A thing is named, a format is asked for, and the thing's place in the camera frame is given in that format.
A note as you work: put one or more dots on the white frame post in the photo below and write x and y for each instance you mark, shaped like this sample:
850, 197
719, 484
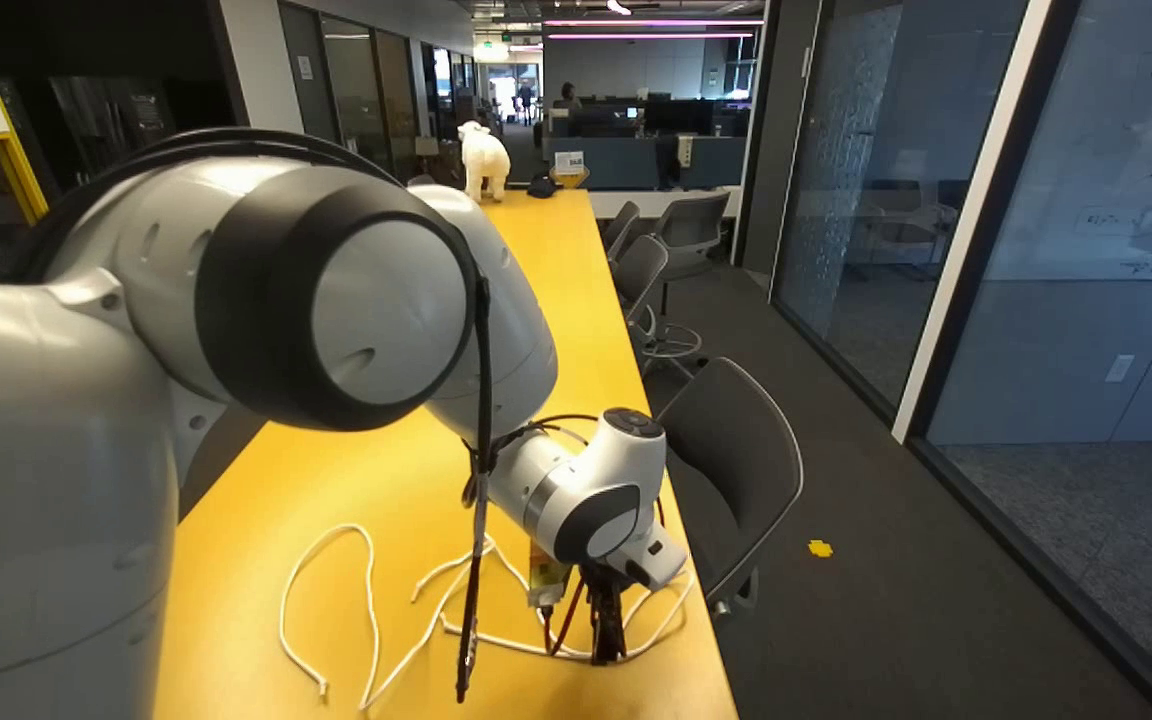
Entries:
969, 227

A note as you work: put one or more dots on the white plush dog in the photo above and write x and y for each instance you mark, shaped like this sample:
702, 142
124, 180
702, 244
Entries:
482, 162

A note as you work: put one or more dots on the white wall outlet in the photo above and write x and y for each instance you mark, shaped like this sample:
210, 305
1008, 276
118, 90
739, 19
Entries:
1121, 368

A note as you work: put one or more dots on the small black desk item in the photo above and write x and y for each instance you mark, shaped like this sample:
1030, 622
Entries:
541, 188

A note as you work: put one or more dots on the yellow floor disc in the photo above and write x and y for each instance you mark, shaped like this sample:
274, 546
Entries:
820, 550

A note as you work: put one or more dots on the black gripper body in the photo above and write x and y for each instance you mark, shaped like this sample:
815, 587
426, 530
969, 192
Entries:
603, 593

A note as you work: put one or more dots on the pink ceiling light strip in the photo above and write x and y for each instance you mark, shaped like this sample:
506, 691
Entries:
683, 25

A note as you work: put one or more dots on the gold wrist camera bar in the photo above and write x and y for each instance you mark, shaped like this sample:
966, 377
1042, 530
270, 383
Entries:
545, 582

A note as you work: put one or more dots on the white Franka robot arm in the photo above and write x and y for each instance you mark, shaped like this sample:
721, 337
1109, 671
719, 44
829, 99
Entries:
70, 467

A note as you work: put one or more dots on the grey office chair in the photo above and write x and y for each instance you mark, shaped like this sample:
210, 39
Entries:
696, 222

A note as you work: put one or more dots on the small clear box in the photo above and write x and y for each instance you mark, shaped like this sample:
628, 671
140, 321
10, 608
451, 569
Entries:
571, 170

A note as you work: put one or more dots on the dark office chair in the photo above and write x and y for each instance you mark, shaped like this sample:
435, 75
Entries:
739, 441
638, 274
616, 229

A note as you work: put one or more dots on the grey textured column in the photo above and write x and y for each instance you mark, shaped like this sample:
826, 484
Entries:
840, 203

